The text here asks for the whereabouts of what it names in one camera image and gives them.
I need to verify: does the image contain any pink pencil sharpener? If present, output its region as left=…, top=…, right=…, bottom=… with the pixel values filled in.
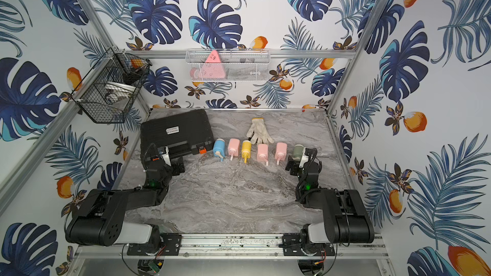
left=256, top=144, right=269, bottom=166
left=274, top=142, right=288, bottom=165
left=228, top=138, right=240, bottom=160

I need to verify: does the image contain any blue pencil sharpener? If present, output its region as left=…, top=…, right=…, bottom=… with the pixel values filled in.
left=213, top=139, right=226, bottom=162

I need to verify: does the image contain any yellow pencil sharpener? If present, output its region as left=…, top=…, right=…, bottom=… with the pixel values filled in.
left=241, top=140, right=252, bottom=164

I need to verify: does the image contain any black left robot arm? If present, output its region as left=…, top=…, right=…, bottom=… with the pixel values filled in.
left=65, top=143, right=185, bottom=249

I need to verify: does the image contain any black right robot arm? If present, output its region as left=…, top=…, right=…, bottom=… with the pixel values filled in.
left=285, top=144, right=375, bottom=245

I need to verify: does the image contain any black plastic tool case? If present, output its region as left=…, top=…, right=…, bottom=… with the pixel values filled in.
left=140, top=109, right=215, bottom=161

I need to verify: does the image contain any white knit work glove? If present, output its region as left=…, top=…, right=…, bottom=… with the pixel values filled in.
left=246, top=118, right=274, bottom=144

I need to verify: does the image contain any pink triangular object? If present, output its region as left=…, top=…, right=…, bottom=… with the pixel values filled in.
left=199, top=50, right=226, bottom=80

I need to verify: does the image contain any black wire basket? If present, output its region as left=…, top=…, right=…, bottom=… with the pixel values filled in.
left=70, top=49, right=152, bottom=123

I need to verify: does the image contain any clear wall-mounted shelf bin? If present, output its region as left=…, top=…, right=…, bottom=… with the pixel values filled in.
left=185, top=49, right=271, bottom=82

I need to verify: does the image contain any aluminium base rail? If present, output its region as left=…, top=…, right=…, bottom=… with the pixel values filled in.
left=75, top=233, right=389, bottom=260

